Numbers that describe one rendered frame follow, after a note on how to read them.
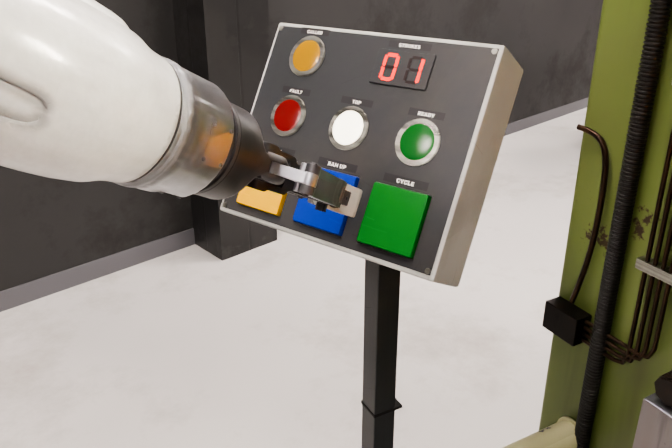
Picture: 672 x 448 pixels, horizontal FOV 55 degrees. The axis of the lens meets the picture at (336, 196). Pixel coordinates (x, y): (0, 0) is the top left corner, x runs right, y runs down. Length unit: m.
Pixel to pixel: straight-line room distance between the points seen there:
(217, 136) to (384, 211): 0.35
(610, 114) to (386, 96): 0.29
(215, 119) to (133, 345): 1.98
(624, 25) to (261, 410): 1.53
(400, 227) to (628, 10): 0.38
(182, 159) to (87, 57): 0.10
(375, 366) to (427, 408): 1.03
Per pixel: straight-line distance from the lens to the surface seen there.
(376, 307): 0.97
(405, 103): 0.79
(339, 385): 2.12
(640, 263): 0.89
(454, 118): 0.76
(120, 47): 0.39
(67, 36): 0.37
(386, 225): 0.76
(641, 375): 0.97
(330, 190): 0.56
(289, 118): 0.87
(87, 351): 2.41
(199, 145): 0.43
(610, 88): 0.89
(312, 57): 0.89
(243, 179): 0.49
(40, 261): 2.74
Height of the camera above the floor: 1.32
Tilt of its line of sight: 22 degrees down
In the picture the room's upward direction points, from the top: straight up
